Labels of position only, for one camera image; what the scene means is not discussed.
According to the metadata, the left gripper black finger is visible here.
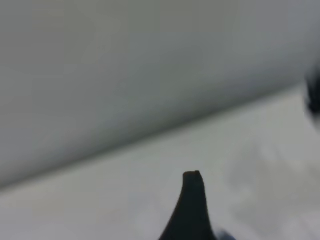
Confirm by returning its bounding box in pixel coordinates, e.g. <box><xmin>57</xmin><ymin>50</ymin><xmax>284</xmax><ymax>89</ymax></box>
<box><xmin>158</xmin><ymin>170</ymin><xmax>216</xmax><ymax>240</ymax></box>

